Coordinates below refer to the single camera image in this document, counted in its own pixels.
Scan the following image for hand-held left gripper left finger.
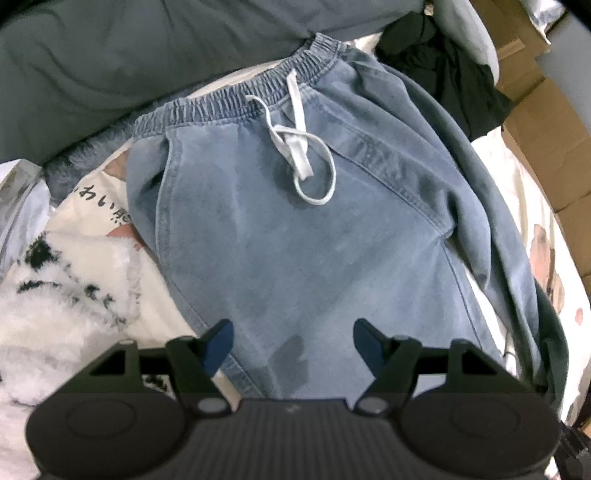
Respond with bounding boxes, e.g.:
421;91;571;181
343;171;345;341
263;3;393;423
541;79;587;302
88;318;234;418

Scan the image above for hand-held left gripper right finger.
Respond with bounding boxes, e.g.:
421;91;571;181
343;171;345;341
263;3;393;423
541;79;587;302
352;318;504;418

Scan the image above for light blue denim pants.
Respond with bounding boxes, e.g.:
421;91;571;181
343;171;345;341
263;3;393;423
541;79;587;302
124;32;571;425

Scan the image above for white fluffy spotted blanket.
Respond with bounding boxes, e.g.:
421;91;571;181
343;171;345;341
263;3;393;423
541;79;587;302
0;231;144;480

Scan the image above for bear print bed sheet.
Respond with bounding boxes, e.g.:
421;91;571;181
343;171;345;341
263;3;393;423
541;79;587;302
44;34;591;444

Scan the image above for grey-blue fluffy blanket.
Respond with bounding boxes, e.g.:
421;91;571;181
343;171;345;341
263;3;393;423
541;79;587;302
41;117;139;204

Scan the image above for pale white cloth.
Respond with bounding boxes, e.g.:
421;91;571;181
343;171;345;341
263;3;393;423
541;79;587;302
0;159;54;282

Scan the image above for flattened brown cardboard box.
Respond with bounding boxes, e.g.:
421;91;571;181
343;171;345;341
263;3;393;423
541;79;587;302
471;0;591;291

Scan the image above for black garment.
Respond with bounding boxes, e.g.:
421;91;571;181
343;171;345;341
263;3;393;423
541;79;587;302
375;11;515;141

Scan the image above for grey neck pillow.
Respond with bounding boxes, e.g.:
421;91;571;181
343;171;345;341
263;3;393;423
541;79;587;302
434;0;499;75

